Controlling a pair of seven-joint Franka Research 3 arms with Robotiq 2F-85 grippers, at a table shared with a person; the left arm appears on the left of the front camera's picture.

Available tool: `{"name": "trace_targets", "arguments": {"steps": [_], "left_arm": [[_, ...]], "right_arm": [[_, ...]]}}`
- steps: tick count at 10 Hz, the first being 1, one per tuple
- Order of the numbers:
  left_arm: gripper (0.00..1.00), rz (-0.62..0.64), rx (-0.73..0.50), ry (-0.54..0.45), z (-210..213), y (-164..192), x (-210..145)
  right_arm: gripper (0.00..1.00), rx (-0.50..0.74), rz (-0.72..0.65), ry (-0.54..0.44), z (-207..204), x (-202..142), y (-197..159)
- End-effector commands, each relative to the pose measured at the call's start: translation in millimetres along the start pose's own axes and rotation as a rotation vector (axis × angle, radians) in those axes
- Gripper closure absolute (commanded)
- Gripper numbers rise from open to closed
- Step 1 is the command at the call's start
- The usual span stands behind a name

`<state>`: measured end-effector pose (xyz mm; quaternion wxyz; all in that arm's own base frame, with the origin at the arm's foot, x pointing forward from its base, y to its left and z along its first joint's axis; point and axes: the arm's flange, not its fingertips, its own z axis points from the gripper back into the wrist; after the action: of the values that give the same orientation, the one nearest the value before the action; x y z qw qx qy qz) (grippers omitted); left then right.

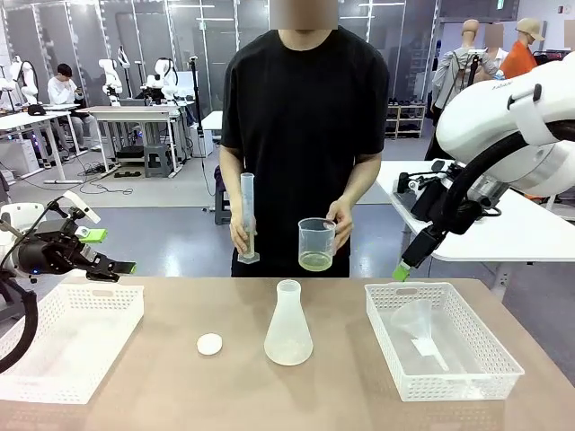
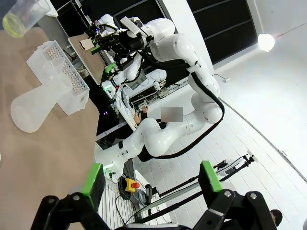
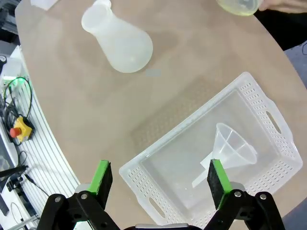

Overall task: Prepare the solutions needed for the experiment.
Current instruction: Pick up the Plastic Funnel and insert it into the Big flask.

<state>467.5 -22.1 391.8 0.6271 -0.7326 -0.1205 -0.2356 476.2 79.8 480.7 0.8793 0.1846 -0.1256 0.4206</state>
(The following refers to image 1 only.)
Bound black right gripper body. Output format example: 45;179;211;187
410;176;456;225

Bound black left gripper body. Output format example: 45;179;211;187
15;218;98;276

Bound clear plastic funnel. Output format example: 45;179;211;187
389;299;451;373

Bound clear plastic measuring beaker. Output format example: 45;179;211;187
297;216;339;273

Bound white round stopper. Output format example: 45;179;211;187
196;332;224;358

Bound clear plastic graduated cylinder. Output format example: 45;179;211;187
236;172;262;265

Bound person's right forearm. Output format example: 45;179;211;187
218;146;249;219

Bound person's left forearm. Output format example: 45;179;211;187
340;152;384;208

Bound person's left hand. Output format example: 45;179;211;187
324;198;357;251

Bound person's right hand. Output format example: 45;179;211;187
229;209;259;257

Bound white perforated plastic basket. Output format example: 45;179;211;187
363;281;526;402
0;282;146;405

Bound large white rounded table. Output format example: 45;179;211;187
375;159;575;264

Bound wooden shoe shelf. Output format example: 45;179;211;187
385;102;428;139

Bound small white paper label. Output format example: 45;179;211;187
411;338;437;358

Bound grey plastic stool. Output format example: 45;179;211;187
143;143;176;180

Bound mannequin in grey shirt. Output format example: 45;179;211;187
429;18;485;128

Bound grey step stool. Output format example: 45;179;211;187
214;164;234;226

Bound beige top work table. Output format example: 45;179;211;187
83;105;186;180

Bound white desk with metal legs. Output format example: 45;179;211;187
0;110;85;186

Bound white floor cabinet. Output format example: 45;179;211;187
188;120;215;158

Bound seated person in white top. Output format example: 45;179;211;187
47;62;102;152

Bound person in black T-shirt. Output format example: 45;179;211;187
218;0;391;278

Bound translucent conical flask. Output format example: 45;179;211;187
263;278;314;367

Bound bystander with blurred face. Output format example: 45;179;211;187
482;22;509;78

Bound small white table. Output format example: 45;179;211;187
199;110;225;145

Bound mannequin in orange suit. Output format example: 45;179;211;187
500;17;547;81

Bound black tripod pole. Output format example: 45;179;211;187
187;55;207;159

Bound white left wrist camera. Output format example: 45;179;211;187
62;190;102;224

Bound thin black camera cable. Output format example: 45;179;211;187
11;197;65;253

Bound black floor cables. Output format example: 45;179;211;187
79;160;136;197

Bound thick black right arm hose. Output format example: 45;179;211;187
442;119;575;237

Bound thick black arm hose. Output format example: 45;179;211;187
442;119;575;237
0;268;40;374

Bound thick black left arm hose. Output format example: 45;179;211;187
0;268;40;374

